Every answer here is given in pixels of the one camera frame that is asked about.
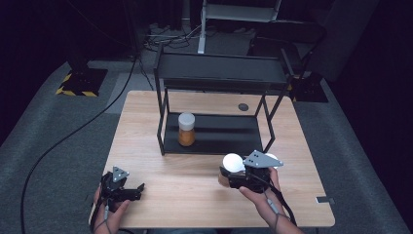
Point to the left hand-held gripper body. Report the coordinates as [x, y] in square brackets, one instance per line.
[112, 191]

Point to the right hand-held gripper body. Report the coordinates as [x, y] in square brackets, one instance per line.
[256, 178]

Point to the white-lidded jar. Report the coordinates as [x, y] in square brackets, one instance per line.
[233, 162]

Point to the black two-tier metal rack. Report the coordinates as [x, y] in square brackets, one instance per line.
[227, 135]

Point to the amber jar with white lid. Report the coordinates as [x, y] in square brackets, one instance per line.
[186, 130]

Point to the person's right hand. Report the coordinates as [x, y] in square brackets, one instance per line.
[264, 203]

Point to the person's left hand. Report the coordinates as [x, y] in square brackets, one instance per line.
[110, 219]

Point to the dark round table grommet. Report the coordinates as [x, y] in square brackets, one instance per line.
[243, 107]

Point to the grey tab on table edge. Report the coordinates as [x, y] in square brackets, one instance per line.
[325, 200]

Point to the black stand base yellow stripes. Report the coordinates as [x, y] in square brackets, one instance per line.
[84, 81]

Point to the white metal stand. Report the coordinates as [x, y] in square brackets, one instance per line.
[240, 12]

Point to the grey fabric panel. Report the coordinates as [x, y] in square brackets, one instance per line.
[347, 35]

